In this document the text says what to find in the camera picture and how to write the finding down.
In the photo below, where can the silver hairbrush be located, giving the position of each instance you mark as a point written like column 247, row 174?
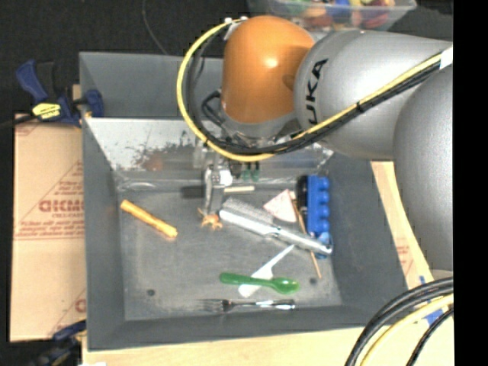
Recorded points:
column 263, row 223

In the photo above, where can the small orange toy crab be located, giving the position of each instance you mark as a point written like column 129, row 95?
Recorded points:
column 211, row 222

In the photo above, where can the thin wooden skewer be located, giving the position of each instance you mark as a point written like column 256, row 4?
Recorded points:
column 315, row 263

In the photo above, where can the brown cardboard board, red print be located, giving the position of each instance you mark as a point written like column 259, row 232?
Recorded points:
column 45, row 242

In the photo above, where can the blue toy brick block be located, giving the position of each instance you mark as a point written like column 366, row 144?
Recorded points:
column 318, row 204

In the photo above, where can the white triangle with pink edge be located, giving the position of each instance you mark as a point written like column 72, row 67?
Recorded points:
column 281, row 206

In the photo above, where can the orange stick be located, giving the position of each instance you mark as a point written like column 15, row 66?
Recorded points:
column 148, row 219

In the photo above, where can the green plastic spoon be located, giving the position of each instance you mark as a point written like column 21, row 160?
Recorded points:
column 248, row 280

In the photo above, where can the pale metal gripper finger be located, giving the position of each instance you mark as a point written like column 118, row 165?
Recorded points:
column 219, row 198
column 209, row 196

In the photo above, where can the grey metal bin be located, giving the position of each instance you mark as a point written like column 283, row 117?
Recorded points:
column 183, row 265

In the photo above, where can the metal fork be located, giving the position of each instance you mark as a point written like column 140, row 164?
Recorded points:
column 244, row 304

